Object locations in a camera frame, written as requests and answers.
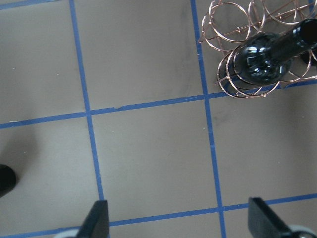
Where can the copper wire wine basket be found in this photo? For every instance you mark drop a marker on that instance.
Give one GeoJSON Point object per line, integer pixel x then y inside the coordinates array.
{"type": "Point", "coordinates": [227, 24]}

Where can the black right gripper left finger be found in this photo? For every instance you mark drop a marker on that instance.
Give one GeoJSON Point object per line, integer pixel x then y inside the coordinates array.
{"type": "Point", "coordinates": [96, 224]}

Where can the dark wine bottle in basket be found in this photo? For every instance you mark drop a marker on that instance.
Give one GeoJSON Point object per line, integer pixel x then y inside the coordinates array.
{"type": "Point", "coordinates": [266, 57]}

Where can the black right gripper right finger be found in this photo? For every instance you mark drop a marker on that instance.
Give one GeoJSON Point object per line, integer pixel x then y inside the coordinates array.
{"type": "Point", "coordinates": [263, 222]}

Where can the dark wine bottle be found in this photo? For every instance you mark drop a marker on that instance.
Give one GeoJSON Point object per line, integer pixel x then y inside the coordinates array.
{"type": "Point", "coordinates": [266, 57]}
{"type": "Point", "coordinates": [8, 179]}

